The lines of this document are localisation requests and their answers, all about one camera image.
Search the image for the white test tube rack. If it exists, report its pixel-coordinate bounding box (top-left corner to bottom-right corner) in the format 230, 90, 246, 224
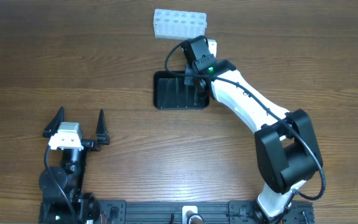
152, 8, 208, 41

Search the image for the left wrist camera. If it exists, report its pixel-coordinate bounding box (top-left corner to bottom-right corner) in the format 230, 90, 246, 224
47, 121, 85, 152

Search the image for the mounting rail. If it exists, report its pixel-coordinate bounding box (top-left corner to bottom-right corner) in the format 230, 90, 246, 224
97, 198, 315, 224

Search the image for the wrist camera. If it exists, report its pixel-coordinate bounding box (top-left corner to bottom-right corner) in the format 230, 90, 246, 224
208, 39, 218, 58
47, 121, 85, 152

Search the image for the black tray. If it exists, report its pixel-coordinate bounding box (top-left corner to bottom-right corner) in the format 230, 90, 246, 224
152, 70, 211, 111

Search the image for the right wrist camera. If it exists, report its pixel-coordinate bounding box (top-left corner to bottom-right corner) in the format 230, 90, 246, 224
208, 39, 218, 58

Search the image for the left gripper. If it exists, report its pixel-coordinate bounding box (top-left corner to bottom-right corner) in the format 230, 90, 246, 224
42, 106, 111, 152

